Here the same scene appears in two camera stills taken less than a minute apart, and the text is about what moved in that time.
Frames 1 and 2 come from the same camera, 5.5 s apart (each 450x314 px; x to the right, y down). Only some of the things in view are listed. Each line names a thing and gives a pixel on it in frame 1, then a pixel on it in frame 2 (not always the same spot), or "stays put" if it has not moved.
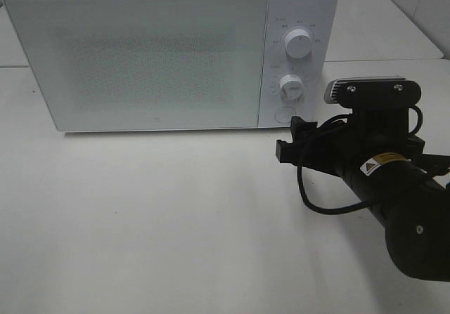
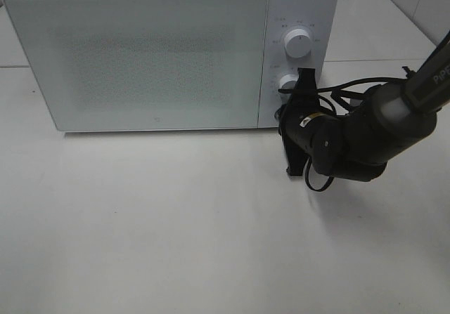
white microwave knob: (292, 86) stays put
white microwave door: (111, 62) stays put
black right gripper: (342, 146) to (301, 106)
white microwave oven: (174, 53) stays put
